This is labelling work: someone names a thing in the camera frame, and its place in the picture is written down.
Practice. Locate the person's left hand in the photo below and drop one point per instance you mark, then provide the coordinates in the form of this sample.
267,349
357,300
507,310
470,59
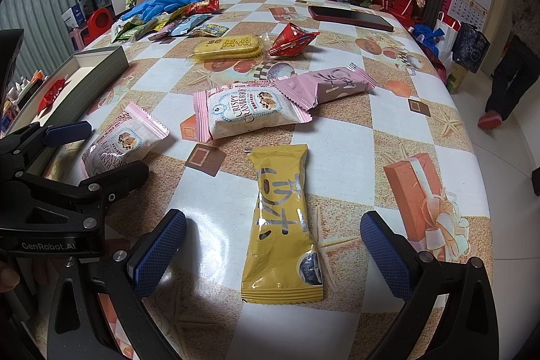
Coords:
8,277

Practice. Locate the golden yellow snack packet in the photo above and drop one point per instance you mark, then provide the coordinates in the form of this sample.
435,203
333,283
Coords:
278,242

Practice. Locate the yellow black print packet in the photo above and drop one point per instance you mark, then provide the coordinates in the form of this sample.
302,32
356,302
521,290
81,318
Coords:
163,24

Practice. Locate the blue white cardboard box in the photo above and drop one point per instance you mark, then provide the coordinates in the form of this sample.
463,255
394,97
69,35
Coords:
72,16

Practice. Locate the pink plastic stool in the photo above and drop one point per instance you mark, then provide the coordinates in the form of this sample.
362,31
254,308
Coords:
80,38

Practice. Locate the crumpled red snack packet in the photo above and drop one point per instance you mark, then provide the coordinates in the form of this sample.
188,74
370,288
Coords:
291,40

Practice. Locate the red chips packet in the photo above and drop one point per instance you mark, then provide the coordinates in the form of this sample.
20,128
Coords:
202,7

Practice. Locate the long red snack packet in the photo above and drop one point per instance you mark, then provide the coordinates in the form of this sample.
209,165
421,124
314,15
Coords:
52,92

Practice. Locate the multicoloured dotted snack packet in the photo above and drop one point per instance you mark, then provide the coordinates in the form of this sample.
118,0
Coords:
209,30

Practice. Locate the light blue snack packet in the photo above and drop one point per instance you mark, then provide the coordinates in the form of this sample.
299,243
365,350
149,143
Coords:
185,26

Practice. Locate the yellow egg roll packet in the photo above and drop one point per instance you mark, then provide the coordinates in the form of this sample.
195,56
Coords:
230,48

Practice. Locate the red plastic stool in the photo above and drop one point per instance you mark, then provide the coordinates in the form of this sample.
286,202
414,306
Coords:
99,24

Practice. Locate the dark patterned shopping bag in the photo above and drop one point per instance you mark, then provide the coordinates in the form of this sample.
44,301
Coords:
470,48

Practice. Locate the pink snack packet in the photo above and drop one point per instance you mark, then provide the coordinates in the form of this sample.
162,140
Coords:
325,86

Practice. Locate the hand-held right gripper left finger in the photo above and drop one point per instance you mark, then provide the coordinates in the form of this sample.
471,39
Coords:
158,254

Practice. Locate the small pink brown packet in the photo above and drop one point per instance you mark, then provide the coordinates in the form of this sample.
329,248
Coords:
162,36

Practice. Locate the green snack packet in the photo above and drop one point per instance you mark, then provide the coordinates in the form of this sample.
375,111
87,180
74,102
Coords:
130,33

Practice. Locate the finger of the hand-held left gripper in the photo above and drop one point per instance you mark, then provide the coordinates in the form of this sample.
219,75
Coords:
67,132
126,176

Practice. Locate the white shopping bag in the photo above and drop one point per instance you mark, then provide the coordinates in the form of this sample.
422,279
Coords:
447,35

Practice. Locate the blue plastic bag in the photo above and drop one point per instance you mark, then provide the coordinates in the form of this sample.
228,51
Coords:
426,35

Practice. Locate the white snack packet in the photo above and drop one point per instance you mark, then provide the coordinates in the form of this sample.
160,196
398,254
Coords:
119,27

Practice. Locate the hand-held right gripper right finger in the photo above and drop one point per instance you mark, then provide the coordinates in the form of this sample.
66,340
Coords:
386,258

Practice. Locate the grey cardboard box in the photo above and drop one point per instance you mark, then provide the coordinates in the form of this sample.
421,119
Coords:
105,62

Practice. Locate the white pink biscuit packet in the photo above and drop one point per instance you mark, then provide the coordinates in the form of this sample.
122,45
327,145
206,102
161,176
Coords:
122,140
249,111

